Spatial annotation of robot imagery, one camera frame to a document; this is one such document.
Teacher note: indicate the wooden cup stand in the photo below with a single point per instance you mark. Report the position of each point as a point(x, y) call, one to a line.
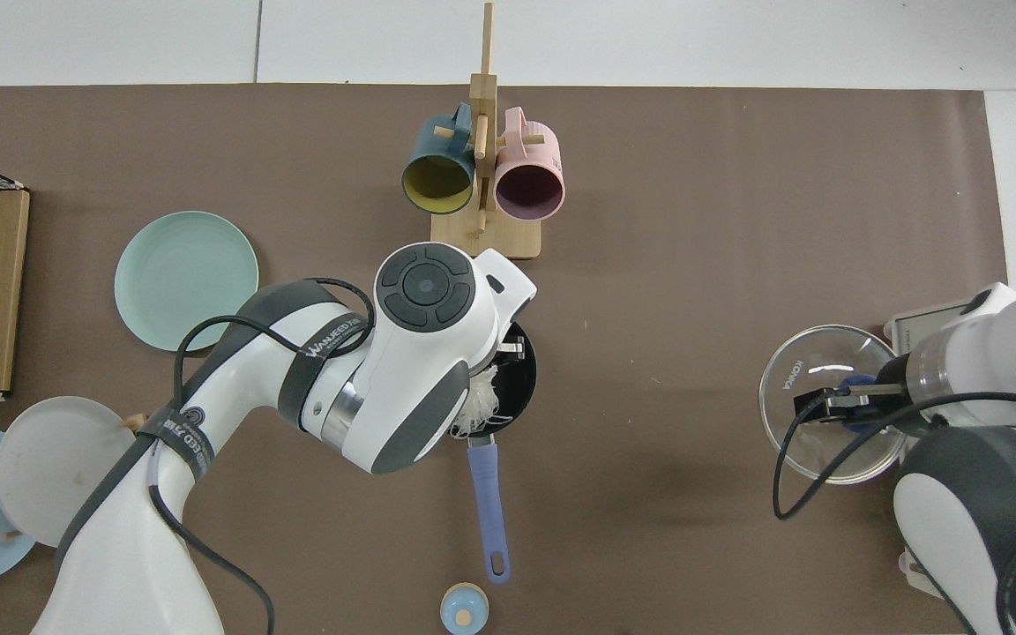
point(499, 242)

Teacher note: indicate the pale green plate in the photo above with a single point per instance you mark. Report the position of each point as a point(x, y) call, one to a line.
point(182, 278)

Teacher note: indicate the brown table cloth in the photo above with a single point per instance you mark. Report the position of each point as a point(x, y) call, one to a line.
point(693, 265)

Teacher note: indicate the small blue round thing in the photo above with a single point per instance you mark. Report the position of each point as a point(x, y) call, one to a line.
point(464, 608)

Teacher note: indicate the grey plate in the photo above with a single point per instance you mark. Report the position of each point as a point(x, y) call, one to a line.
point(49, 467)

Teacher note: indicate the white vermicelli bundle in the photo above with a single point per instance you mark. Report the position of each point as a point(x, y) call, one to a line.
point(483, 401)

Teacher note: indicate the pink mug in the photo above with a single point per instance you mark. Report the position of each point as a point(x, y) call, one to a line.
point(543, 150)

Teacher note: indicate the dark teal mug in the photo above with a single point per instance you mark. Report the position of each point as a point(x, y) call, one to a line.
point(424, 145)

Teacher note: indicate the glass lid with blue knob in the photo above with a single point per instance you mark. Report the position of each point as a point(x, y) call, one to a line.
point(790, 370)

